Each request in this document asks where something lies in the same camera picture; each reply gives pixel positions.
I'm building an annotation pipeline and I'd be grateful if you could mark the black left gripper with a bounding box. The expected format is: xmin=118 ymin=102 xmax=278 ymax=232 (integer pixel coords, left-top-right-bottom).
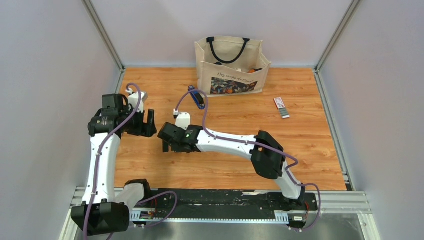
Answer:
xmin=119 ymin=105 xmax=157 ymax=138

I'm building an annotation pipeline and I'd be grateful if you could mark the blue black stapler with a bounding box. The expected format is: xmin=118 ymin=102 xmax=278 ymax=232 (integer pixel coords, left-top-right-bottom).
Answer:
xmin=188 ymin=85 xmax=205 ymax=110

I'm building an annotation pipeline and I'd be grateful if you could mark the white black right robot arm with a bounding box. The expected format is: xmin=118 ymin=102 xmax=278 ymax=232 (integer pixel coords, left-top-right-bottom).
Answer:
xmin=158 ymin=122 xmax=306 ymax=210

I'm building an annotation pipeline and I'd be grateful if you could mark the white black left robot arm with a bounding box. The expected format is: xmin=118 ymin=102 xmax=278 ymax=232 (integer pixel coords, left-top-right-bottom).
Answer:
xmin=71 ymin=91 xmax=157 ymax=239

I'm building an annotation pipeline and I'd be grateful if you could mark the staple box with staples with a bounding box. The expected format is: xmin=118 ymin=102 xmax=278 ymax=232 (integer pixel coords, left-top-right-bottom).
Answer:
xmin=273 ymin=97 xmax=290 ymax=119

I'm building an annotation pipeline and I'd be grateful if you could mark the beige canvas tote bag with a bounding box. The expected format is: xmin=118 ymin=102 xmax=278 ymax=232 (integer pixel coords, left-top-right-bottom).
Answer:
xmin=194 ymin=36 xmax=271 ymax=97

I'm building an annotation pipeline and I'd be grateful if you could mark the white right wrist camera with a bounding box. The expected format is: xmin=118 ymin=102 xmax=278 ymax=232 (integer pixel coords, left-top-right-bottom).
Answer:
xmin=173 ymin=109 xmax=191 ymax=130

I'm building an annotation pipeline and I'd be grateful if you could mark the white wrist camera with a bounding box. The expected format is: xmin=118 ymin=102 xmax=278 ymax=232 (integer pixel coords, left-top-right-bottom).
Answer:
xmin=126 ymin=89 xmax=148 ymax=113
xmin=173 ymin=109 xmax=191 ymax=130

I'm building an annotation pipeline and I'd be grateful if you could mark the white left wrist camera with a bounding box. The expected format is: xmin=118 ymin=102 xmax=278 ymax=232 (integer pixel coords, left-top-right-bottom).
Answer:
xmin=126 ymin=89 xmax=148 ymax=113

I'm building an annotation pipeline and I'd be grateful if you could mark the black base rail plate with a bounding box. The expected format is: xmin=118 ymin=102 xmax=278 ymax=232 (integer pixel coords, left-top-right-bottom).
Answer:
xmin=140 ymin=188 xmax=318 ymax=220

